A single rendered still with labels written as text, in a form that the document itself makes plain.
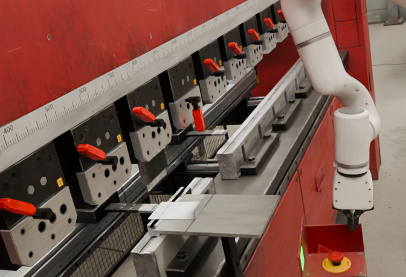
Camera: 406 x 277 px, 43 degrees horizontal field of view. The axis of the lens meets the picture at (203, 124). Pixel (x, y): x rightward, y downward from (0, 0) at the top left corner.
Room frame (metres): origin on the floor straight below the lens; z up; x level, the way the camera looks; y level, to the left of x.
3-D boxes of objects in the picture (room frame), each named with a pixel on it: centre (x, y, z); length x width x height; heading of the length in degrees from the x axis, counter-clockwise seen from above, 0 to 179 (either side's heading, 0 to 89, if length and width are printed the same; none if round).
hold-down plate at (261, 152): (1.70, -0.18, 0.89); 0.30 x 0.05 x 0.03; 154
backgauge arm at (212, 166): (1.89, 0.21, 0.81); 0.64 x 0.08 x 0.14; 64
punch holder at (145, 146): (1.16, 0.15, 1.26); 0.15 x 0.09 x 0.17; 154
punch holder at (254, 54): (1.88, -0.21, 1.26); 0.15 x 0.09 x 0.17; 154
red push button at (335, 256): (1.13, -0.26, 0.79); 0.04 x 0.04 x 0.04
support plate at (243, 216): (1.12, 0.01, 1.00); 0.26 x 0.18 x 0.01; 64
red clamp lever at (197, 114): (1.30, 0.01, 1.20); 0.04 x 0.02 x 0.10; 64
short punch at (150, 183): (1.19, 0.14, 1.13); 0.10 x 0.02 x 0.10; 154
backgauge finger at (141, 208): (1.27, 0.28, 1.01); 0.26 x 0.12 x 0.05; 64
